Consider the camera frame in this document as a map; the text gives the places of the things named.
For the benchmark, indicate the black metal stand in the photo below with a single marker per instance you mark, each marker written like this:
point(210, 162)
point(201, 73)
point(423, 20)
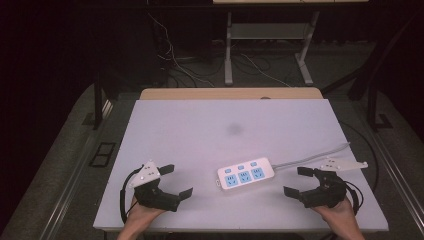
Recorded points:
point(375, 110)
point(97, 106)

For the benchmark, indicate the white table mat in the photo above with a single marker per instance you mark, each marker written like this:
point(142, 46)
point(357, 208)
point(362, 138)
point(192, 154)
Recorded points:
point(226, 133)

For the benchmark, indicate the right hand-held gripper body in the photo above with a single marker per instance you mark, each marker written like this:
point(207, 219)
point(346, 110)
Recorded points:
point(328, 193)

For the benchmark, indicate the metal floor rail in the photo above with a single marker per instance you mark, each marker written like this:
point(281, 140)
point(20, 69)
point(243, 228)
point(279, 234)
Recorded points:
point(76, 173)
point(400, 180)

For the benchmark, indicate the white metal desk frame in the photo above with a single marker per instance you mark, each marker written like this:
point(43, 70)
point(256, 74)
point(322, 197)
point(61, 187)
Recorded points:
point(228, 50)

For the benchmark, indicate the person's left hand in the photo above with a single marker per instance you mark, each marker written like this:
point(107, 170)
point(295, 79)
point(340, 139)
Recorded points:
point(140, 218)

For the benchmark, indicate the wooden table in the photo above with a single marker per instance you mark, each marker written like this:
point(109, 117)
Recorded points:
point(230, 93)

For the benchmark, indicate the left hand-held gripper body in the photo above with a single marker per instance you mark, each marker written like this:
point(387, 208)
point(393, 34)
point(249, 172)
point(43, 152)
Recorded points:
point(156, 196)

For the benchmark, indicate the white power strip blue sockets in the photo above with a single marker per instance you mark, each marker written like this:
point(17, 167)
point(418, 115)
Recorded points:
point(245, 175)

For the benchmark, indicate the black floor socket plate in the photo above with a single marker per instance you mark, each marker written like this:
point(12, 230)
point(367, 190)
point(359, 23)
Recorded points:
point(102, 154)

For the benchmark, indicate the person's right hand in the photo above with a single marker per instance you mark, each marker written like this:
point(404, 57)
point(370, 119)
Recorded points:
point(343, 218)

